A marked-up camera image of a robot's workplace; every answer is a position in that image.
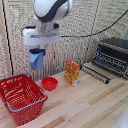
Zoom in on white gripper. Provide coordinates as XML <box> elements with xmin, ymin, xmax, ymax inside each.
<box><xmin>22</xmin><ymin>25</ymin><xmax>62</xmax><ymax>47</ymax></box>

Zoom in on blue plastic cup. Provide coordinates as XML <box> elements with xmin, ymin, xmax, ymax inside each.
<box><xmin>28</xmin><ymin>48</ymin><xmax>46</xmax><ymax>71</ymax></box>

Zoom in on orange yellow food box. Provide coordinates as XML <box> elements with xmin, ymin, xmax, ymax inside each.
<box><xmin>63</xmin><ymin>59</ymin><xmax>81</xmax><ymax>87</ymax></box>

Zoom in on red plastic bowl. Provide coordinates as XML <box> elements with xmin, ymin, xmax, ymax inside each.
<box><xmin>41</xmin><ymin>76</ymin><xmax>59</xmax><ymax>92</ymax></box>

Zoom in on red shopping basket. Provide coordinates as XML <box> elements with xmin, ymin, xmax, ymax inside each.
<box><xmin>0</xmin><ymin>73</ymin><xmax>48</xmax><ymax>127</ymax></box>

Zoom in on black oven rack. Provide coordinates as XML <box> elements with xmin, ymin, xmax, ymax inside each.
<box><xmin>79</xmin><ymin>63</ymin><xmax>112</xmax><ymax>85</ymax></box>

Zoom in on black toaster oven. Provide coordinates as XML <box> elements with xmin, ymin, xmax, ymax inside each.
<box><xmin>92</xmin><ymin>37</ymin><xmax>128</xmax><ymax>80</ymax></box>

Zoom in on black cable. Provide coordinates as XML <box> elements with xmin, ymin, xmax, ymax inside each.
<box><xmin>60</xmin><ymin>9</ymin><xmax>128</xmax><ymax>38</ymax></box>

